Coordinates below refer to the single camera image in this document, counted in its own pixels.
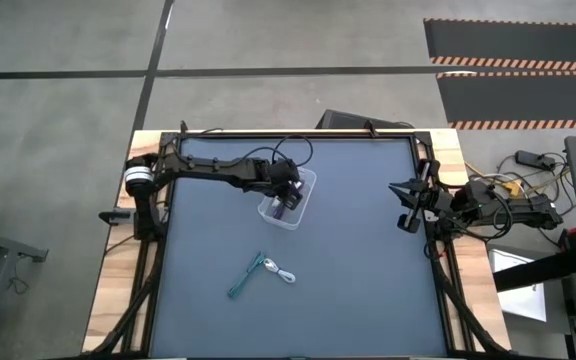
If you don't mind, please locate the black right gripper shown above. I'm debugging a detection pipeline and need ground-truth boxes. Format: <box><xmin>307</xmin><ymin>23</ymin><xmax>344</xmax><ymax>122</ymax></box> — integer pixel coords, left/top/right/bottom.
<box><xmin>387</xmin><ymin>159</ymin><xmax>454</xmax><ymax>234</ymax></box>

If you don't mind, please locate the grey-blue table mat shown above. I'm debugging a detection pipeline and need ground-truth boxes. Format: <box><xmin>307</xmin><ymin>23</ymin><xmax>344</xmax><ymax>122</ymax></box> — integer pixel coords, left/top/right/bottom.
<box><xmin>148</xmin><ymin>137</ymin><xmax>449</xmax><ymax>359</ymax></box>

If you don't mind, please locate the black bar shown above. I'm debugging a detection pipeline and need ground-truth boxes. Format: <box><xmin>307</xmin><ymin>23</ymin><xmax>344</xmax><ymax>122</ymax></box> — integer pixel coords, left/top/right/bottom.
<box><xmin>492</xmin><ymin>244</ymin><xmax>576</xmax><ymax>294</ymax></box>

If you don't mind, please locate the black orange-striped floor mat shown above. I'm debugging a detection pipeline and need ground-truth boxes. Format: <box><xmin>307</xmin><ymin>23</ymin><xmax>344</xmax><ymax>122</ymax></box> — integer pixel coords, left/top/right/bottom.
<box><xmin>422</xmin><ymin>17</ymin><xmax>576</xmax><ymax>74</ymax></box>
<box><xmin>436</xmin><ymin>71</ymin><xmax>576</xmax><ymax>130</ymax></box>

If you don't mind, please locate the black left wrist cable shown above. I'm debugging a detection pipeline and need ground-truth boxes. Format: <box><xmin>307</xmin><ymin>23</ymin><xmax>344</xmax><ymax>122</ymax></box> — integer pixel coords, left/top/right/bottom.
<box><xmin>237</xmin><ymin>133</ymin><xmax>315</xmax><ymax>169</ymax></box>

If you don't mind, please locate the yellow floor cable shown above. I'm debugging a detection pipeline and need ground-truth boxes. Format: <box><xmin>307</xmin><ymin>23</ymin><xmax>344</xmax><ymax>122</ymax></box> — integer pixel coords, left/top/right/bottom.
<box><xmin>465</xmin><ymin>159</ymin><xmax>569</xmax><ymax>196</ymax></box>

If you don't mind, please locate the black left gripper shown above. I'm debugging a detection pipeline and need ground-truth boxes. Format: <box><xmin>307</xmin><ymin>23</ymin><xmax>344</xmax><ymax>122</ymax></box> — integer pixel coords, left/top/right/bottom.
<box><xmin>266</xmin><ymin>158</ymin><xmax>303</xmax><ymax>216</ymax></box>

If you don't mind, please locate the black side bracket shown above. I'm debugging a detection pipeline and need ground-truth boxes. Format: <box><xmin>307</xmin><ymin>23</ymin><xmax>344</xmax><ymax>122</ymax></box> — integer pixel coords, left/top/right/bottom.
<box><xmin>98</xmin><ymin>209</ymin><xmax>134</xmax><ymax>225</ymax></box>

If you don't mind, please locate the clear plastic bin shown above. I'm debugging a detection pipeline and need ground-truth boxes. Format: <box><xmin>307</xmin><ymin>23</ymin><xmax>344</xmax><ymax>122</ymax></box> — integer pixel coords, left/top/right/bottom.
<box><xmin>256</xmin><ymin>167</ymin><xmax>318</xmax><ymax>231</ymax></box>

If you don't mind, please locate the green toothbrush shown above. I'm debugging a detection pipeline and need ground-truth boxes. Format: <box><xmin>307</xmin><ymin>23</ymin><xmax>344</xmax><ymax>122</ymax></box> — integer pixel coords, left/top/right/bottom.
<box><xmin>226</xmin><ymin>250</ymin><xmax>267</xmax><ymax>300</ymax></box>

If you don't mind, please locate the thin black feed cable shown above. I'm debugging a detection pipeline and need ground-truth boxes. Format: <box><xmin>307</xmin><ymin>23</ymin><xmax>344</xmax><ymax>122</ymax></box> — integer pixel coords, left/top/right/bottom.
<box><xmin>181</xmin><ymin>127</ymin><xmax>225</xmax><ymax>137</ymax></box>

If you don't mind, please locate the black power strip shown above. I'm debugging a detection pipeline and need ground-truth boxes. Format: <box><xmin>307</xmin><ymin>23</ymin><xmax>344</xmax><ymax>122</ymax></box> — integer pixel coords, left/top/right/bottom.
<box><xmin>514</xmin><ymin>149</ymin><xmax>558</xmax><ymax>172</ymax></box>

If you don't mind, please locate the black aluminium table frame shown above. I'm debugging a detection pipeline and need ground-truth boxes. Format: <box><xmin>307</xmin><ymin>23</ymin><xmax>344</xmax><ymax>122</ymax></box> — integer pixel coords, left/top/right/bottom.
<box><xmin>87</xmin><ymin>127</ymin><xmax>514</xmax><ymax>360</ymax></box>

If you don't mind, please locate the white board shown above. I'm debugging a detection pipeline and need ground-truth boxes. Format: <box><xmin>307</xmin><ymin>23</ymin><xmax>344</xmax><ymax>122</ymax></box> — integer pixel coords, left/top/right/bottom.
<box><xmin>487</xmin><ymin>248</ymin><xmax>548</xmax><ymax>324</ymax></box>

